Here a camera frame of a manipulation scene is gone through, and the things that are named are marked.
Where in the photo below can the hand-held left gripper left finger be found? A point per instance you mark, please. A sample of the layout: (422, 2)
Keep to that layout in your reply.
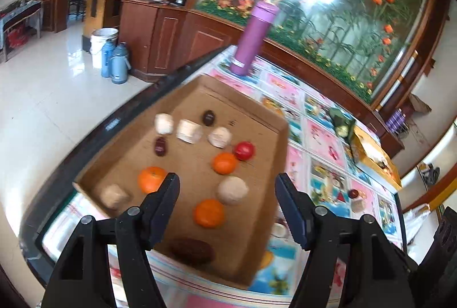
(169, 201)

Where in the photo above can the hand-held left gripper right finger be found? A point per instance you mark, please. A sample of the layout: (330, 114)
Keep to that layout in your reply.
(291, 208)

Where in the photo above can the orange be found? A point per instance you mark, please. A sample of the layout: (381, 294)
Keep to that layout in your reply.
(209, 212)
(150, 179)
(225, 163)

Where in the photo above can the shallow cardboard box tray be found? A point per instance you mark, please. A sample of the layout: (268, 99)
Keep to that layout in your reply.
(185, 165)

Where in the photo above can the dark brown oblong fruit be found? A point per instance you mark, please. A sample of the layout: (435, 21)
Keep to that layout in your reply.
(192, 251)

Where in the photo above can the dark red date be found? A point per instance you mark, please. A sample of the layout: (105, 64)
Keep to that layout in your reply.
(209, 117)
(160, 146)

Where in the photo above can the beige cube-shaped fruit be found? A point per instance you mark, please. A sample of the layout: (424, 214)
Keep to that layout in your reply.
(114, 196)

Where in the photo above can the small dark red fruit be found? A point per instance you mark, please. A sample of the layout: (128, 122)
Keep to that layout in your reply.
(353, 194)

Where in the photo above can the colourful printed tablecloth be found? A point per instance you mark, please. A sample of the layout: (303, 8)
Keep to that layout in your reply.
(321, 151)

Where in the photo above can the small beige cube fruit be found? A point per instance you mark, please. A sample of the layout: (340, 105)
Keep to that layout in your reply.
(358, 206)

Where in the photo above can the yellow cardboard box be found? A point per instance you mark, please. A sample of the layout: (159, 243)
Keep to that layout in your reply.
(371, 154)

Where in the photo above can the dark green bag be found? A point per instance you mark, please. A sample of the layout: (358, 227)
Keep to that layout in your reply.
(341, 120)

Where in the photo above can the blue thermos jug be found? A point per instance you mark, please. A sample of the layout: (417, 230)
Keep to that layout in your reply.
(120, 65)
(106, 61)

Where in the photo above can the wooden cabinet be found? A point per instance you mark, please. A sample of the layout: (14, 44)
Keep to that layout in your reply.
(167, 40)

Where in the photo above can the white plastic bucket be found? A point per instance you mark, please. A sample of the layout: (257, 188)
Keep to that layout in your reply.
(101, 47)

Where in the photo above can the purple thermos bottle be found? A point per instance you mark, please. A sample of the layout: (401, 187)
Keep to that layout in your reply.
(253, 40)

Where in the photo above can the large glass aquarium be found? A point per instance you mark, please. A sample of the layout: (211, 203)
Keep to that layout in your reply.
(321, 8)

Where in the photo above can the dark wooden chair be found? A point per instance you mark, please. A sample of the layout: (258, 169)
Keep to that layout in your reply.
(78, 1)

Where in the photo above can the red item under table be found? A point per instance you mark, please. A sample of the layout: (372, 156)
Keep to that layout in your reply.
(18, 39)

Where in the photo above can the metal frame side table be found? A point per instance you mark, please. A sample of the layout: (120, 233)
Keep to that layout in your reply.
(21, 13)

